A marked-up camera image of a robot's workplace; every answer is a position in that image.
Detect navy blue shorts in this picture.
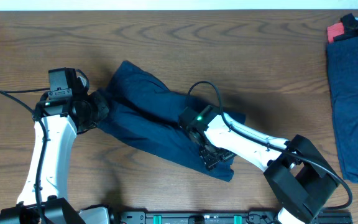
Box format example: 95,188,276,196
98,61,234,182

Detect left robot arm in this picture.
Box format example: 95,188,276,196
0,68,111,223

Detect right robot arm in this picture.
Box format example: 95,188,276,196
179,106,340,223

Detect navy blue folded garment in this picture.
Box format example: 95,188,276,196
326,37,358,184

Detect red cloth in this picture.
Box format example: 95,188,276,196
326,22,344,44

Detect black cloth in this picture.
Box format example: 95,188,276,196
333,13,358,42

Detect black aluminium mounting rail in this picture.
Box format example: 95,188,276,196
116,210,353,224

